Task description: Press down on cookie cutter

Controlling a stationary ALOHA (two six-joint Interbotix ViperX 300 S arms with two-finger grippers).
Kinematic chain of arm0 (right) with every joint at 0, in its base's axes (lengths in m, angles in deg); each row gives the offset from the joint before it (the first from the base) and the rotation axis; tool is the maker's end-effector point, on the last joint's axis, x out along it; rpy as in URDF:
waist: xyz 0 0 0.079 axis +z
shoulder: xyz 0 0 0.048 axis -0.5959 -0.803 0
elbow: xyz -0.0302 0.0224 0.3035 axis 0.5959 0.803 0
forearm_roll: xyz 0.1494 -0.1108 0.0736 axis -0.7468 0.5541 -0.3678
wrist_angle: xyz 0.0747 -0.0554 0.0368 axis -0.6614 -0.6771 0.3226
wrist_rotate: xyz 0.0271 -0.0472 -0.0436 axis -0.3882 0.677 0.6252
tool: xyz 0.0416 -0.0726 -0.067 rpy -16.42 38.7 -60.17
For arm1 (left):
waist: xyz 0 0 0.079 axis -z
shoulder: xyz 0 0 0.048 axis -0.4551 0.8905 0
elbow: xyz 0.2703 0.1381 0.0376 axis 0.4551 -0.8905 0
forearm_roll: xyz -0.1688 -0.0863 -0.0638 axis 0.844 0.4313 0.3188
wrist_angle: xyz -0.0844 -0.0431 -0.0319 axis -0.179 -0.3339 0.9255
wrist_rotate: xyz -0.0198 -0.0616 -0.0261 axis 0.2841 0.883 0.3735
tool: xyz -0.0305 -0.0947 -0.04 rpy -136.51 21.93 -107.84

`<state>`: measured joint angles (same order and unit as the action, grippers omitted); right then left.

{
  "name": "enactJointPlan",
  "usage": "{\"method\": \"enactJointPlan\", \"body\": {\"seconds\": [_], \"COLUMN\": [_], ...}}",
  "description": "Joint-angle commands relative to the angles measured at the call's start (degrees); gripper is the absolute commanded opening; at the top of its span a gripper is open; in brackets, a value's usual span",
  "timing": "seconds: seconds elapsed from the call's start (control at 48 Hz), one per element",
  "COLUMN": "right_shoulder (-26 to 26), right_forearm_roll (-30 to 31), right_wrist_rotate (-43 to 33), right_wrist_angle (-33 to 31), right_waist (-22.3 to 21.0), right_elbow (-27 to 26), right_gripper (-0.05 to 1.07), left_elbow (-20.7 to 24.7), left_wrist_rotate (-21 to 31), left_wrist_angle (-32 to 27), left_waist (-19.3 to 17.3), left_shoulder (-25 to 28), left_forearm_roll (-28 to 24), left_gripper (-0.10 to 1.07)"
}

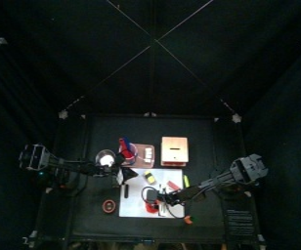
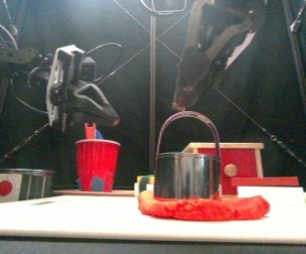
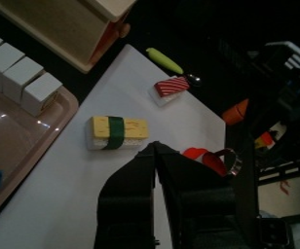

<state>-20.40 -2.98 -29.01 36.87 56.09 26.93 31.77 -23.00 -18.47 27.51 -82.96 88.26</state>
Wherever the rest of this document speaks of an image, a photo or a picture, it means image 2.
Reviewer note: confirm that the flat tan tray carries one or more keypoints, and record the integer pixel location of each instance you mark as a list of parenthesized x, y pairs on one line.
[(115, 192)]

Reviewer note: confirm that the white cutting board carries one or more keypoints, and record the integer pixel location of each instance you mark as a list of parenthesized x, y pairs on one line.
[(71, 218)]

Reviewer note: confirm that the round metal cookie cutter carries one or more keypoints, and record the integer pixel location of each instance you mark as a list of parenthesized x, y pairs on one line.
[(186, 175)]

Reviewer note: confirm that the orange plastic utensil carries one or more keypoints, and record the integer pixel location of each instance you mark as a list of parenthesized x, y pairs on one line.
[(90, 130)]

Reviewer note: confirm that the plain diagonal frame rod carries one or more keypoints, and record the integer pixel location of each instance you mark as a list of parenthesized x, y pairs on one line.
[(23, 143)]

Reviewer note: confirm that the toy salmon sushi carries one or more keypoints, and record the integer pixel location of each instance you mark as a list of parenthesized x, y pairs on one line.
[(265, 195)]

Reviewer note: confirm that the blue plastic utensil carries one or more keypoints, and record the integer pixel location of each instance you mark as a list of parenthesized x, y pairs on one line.
[(99, 135)]

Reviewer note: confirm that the wooden box with red panel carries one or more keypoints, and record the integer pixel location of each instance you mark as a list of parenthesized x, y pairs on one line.
[(244, 158)]

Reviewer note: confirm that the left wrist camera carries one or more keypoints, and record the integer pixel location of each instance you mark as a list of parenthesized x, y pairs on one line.
[(89, 68)]

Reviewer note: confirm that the toy egg sushi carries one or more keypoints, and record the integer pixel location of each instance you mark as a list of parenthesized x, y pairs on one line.
[(143, 183)]

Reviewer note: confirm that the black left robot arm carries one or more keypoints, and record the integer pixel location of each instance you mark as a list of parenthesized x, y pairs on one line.
[(14, 56)]

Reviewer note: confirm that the red play dough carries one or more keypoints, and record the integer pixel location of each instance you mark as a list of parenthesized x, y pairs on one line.
[(204, 210)]

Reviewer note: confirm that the tin with red dot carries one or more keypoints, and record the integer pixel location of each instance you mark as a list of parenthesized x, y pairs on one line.
[(35, 185)]

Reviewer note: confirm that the red plastic cup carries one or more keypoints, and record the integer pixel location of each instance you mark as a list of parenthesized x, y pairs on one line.
[(95, 162)]

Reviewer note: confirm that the vertical metal frame pole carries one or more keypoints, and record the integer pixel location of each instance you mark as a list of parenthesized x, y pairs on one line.
[(152, 99)]

